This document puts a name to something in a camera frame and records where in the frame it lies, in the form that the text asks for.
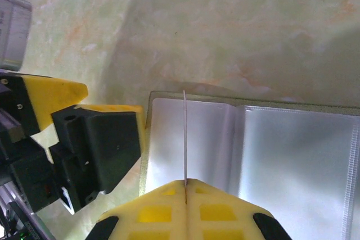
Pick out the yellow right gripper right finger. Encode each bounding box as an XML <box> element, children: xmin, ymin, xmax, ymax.
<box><xmin>186</xmin><ymin>179</ymin><xmax>293</xmax><ymax>240</ymax></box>

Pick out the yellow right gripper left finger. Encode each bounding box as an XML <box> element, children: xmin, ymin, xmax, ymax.
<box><xmin>89</xmin><ymin>179</ymin><xmax>187</xmax><ymax>240</ymax></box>

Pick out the grey VIP card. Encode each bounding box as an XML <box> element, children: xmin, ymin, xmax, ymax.
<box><xmin>182</xmin><ymin>90</ymin><xmax>189</xmax><ymax>188</ymax></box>

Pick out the white medicine case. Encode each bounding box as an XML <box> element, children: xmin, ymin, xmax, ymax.
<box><xmin>0</xmin><ymin>0</ymin><xmax>32</xmax><ymax>70</ymax></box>

